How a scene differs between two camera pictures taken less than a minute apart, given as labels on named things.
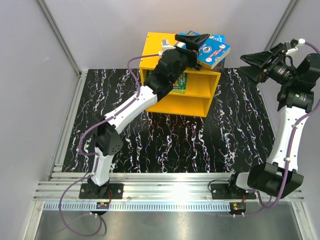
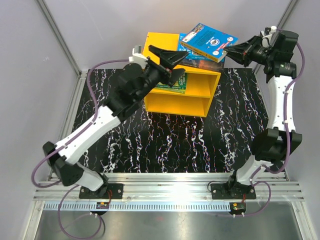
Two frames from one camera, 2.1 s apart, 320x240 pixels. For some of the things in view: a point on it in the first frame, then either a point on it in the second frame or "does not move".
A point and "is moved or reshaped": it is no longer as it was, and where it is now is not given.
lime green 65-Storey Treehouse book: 181,91 does not move
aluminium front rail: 151,186 does not move
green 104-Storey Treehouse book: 180,83 does not move
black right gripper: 259,60 → 246,47
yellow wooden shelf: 201,82 does not move
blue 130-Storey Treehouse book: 212,52 is moved or reshaped
